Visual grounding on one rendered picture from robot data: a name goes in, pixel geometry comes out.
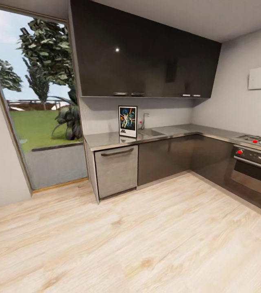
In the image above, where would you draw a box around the poster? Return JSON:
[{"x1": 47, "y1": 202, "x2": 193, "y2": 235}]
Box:
[{"x1": 118, "y1": 105, "x2": 138, "y2": 138}]

